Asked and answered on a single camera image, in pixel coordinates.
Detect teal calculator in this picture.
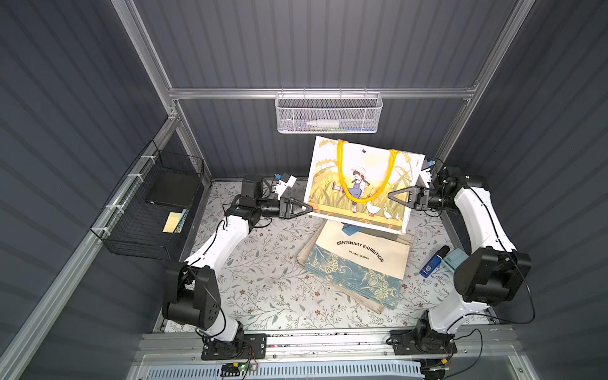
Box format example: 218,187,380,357
442,248,470,272

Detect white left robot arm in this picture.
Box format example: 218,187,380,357
161,174,313,343

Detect cream tote yellow handles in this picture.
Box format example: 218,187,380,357
304,136,425,234

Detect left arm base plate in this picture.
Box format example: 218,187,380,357
201,333,268,361

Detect blue black marker device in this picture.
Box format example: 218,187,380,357
419,245,451,278

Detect small green circuit board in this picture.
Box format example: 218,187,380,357
219,363,250,378

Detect cream tote blue print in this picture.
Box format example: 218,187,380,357
298,221,415,313

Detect white tube in basket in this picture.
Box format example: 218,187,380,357
307,120,340,130

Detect black wire wall basket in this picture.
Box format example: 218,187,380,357
91,143,204,261

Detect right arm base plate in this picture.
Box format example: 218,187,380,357
385,329,458,356

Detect cream tote bag front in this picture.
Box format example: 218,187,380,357
297,234,403,314

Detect yellow sticky notepad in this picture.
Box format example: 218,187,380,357
162,212,182,234

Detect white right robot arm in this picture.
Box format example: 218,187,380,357
388,167,532,350

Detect white wire wall basket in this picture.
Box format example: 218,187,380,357
275,91,384,135

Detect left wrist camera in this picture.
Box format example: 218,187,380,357
271,173,297,200

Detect black notebook in basket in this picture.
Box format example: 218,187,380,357
145,171,201,208

